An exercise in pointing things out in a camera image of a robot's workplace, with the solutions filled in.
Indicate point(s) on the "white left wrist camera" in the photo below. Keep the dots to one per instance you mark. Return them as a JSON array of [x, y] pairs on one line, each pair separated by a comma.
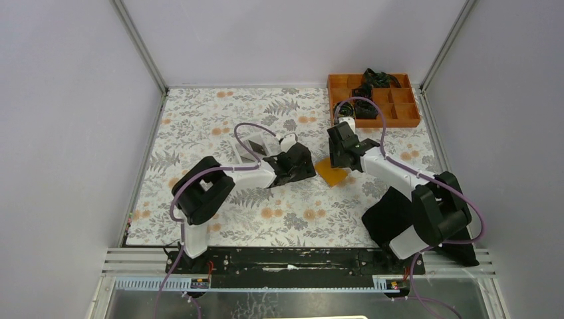
[[287, 142]]

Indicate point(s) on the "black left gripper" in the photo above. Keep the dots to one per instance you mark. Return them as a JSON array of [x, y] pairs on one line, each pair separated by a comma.
[[305, 171]]

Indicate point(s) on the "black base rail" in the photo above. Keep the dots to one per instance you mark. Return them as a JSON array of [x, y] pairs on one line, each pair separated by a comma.
[[294, 268]]

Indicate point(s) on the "white card box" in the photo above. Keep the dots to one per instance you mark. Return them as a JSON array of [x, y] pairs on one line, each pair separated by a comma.
[[251, 152]]

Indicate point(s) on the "dark brown rolled tie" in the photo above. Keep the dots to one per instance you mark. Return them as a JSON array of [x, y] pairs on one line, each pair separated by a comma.
[[365, 110]]

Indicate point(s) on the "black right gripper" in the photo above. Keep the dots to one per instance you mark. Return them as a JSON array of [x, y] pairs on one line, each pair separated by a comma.
[[335, 162]]

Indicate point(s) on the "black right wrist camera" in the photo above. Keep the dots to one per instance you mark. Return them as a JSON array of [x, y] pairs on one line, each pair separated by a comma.
[[343, 134]]

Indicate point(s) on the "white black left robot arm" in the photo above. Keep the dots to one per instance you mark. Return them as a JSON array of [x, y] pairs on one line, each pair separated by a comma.
[[198, 196]]

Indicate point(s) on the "black cloth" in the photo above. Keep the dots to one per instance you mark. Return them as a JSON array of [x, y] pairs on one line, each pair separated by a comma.
[[392, 214]]

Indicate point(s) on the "orange wooden divided tray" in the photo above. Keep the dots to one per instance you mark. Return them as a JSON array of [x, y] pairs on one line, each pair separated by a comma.
[[397, 100]]

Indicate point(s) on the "floral patterned table mat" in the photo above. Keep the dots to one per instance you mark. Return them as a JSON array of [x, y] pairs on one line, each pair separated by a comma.
[[199, 122]]

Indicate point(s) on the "blue yellow rolled tie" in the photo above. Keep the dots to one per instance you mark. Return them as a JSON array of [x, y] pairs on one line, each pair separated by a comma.
[[343, 109]]

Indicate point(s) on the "yellow leather card holder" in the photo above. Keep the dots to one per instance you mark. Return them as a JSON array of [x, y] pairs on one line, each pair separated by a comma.
[[332, 176]]

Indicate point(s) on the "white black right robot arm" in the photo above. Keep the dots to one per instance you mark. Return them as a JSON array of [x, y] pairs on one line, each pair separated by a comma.
[[418, 211]]

